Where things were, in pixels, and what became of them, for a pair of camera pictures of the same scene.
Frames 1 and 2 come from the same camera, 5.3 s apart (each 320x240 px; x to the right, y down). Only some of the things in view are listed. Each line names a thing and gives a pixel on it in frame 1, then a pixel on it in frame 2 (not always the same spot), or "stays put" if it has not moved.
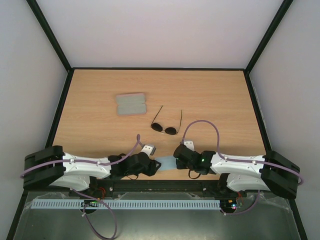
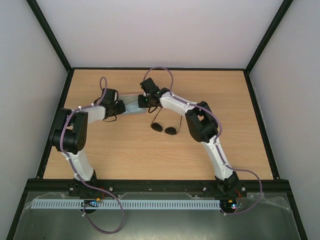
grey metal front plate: [264, 217] stays put
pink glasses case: [132, 104] stays put
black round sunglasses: [168, 130] stays put
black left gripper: [151, 170] to [122, 108]
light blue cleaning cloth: [167, 162] to [133, 107]
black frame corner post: [277, 19] stays put
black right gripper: [179, 157] to [141, 101]
